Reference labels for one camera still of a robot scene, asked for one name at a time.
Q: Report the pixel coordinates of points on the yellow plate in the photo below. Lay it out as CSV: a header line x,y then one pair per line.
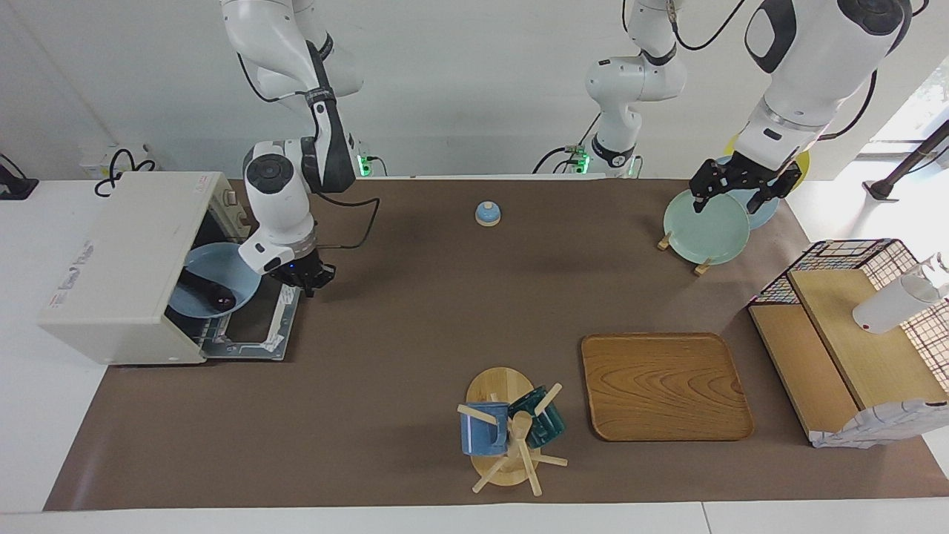
x,y
802,163

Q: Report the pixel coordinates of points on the black stand leg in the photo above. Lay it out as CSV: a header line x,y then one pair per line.
x,y
882,189

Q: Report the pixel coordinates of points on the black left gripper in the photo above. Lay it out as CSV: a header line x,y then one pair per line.
x,y
749,172

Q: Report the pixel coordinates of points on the glass oven door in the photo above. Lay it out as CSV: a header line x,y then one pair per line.
x,y
283,334

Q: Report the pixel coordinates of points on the wooden shelf unit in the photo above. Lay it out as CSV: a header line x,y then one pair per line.
x,y
867,348

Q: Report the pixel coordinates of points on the blue mug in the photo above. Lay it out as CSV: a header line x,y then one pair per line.
x,y
482,434

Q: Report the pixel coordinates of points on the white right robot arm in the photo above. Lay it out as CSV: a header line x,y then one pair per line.
x,y
278,200

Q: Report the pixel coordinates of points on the small light blue plate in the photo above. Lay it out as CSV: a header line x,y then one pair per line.
x,y
215,259

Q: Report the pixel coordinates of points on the white cloth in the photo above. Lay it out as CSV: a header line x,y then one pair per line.
x,y
875,426

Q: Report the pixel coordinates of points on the wooden mug tree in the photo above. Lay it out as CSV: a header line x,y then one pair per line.
x,y
497,386

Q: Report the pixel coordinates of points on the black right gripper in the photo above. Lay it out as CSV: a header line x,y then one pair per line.
x,y
300,271

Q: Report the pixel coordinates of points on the large light blue plate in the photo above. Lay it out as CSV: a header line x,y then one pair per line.
x,y
767,213

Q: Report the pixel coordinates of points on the cream toaster oven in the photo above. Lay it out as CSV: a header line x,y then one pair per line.
x,y
111,267

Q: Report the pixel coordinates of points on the small blue call bell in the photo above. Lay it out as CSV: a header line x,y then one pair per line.
x,y
488,215

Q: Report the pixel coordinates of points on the dark green mug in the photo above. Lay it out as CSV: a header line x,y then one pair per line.
x,y
549,426

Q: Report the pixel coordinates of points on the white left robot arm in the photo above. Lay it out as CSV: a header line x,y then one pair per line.
x,y
815,52

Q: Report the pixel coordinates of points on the wooden serving tray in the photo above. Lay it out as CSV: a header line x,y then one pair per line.
x,y
667,386

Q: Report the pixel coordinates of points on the wooden plate rack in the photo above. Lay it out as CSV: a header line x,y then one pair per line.
x,y
665,241

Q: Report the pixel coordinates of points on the white power strip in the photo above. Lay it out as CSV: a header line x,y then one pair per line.
x,y
93,167

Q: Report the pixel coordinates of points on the brown table mat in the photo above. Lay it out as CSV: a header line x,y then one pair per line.
x,y
445,334

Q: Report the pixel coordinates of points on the blurry white cylinder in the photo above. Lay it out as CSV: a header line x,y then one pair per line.
x,y
890,308

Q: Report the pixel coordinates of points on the dark purple eggplant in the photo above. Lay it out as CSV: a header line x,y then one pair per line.
x,y
207,291

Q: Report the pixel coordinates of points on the pale green plate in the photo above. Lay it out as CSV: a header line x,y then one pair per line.
x,y
704,230

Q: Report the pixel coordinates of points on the black desk clamp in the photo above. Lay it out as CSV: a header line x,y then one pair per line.
x,y
15,189

